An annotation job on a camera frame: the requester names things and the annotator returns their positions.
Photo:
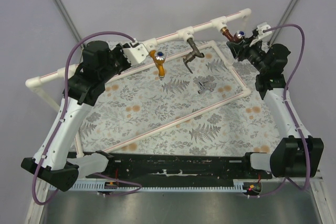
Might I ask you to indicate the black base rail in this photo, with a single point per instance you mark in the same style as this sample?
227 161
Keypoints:
181 170

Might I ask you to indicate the small chrome faucet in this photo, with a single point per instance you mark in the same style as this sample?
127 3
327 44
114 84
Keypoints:
204 86

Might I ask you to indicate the brown faucet chrome knob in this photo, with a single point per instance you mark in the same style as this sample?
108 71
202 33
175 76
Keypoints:
232 35

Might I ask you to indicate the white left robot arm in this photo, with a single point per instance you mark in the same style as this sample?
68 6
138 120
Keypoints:
51 163

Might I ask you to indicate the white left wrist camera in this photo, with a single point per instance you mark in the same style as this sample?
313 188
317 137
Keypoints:
135 54

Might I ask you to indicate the light blue cable duct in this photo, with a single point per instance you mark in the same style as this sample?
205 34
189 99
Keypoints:
105 187

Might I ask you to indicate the floral patterned mat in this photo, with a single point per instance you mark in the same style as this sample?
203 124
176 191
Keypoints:
244 125

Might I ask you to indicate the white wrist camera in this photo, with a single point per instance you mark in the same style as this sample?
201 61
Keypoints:
135 54
262 31

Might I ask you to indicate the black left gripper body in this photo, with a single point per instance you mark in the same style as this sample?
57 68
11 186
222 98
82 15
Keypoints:
119 61

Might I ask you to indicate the white PVC pipe frame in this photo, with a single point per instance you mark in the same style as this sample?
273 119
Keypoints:
155 105

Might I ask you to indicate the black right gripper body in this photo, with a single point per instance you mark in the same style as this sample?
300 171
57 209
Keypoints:
254 52

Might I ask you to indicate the dark grey lever faucet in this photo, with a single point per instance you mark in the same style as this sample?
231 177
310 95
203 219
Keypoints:
195 53

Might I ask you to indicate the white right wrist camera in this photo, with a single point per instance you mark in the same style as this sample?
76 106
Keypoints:
262 31

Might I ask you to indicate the orange faucet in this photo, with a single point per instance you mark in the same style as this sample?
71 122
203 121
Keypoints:
159 59

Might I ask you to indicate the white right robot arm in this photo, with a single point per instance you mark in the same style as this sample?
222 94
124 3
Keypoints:
298 153

